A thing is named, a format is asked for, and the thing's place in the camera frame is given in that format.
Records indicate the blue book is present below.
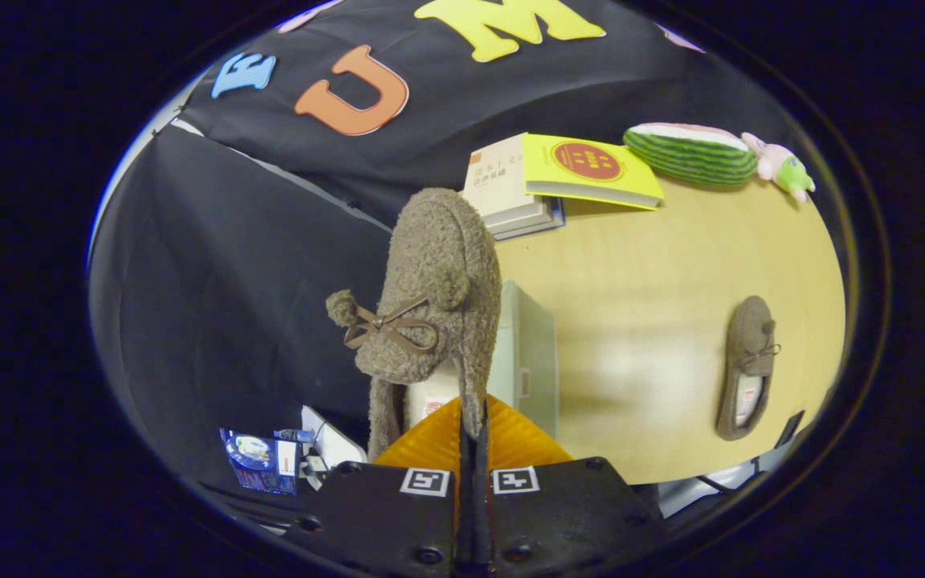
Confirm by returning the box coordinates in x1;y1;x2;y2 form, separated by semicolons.
495;197;566;242

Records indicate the pink and green plush toy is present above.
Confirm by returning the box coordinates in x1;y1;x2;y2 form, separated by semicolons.
741;131;817;203

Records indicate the white flat panel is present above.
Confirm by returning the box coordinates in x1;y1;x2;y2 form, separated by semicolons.
300;405;367;470

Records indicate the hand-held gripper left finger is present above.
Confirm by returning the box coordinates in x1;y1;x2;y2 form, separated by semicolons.
282;395;471;578

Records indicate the blue printed packet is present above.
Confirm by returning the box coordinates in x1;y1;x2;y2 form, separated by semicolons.
219;428;300;495

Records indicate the yellow book with red label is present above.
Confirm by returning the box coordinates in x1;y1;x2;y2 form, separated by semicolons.
522;132;665;211

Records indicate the white storage box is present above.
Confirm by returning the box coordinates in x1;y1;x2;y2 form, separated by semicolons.
488;279;560;440

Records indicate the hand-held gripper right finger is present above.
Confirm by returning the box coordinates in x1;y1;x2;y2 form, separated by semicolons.
475;395;668;578

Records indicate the watermelon slice plush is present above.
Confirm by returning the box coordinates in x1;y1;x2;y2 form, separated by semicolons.
623;122;759;188

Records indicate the beige book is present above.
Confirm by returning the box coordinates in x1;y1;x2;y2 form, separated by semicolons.
462;132;556;235

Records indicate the brown fuzzy shoe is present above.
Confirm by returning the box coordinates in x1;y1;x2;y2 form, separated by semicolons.
715;295;782;442
326;187;503;462

